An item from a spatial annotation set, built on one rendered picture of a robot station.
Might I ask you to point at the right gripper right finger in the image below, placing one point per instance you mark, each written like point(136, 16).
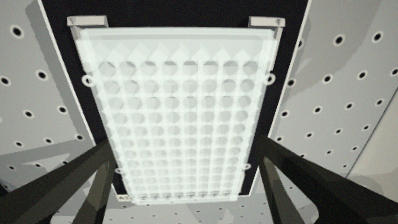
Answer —
point(338, 199)

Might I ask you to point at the white well plate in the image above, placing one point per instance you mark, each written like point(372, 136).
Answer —
point(186, 150)

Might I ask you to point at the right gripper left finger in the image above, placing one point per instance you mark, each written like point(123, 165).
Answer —
point(37, 201)

